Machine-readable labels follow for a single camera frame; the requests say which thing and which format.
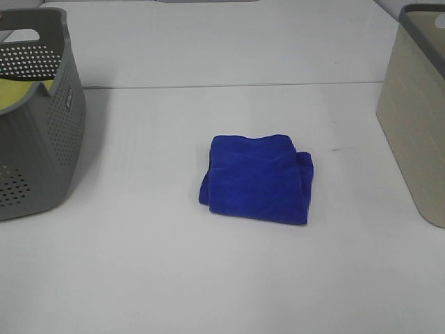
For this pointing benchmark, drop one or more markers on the blue towel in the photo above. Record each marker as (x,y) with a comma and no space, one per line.
(259,178)

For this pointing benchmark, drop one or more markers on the grey perforated plastic basket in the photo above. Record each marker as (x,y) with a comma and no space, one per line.
(39,149)

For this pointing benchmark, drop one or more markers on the beige basket with grey rim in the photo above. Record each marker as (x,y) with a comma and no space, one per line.
(411,106)

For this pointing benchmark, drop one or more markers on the yellow-green towel in basket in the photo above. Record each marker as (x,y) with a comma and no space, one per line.
(17,95)

